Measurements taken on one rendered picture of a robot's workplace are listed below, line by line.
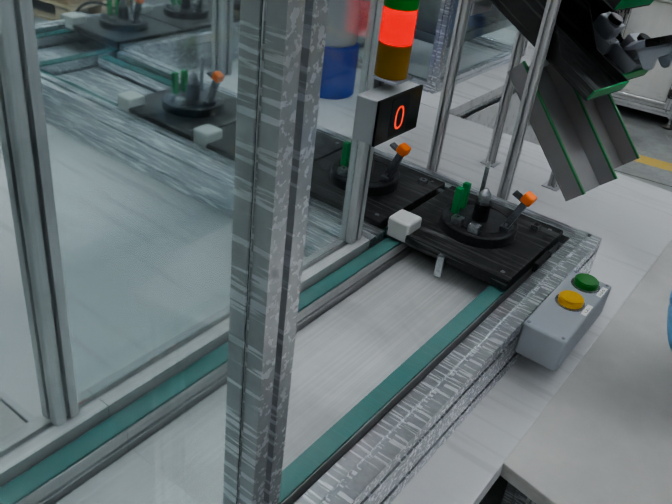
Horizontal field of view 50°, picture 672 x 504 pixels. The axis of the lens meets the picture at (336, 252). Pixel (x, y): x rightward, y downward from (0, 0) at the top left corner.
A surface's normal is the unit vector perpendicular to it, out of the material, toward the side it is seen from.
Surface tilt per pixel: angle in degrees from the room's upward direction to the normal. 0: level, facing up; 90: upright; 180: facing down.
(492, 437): 0
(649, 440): 0
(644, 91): 90
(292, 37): 90
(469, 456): 0
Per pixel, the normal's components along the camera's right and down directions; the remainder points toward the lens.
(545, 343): -0.60, 0.37
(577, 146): 0.55, -0.27
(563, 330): 0.11, -0.84
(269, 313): 0.79, 0.40
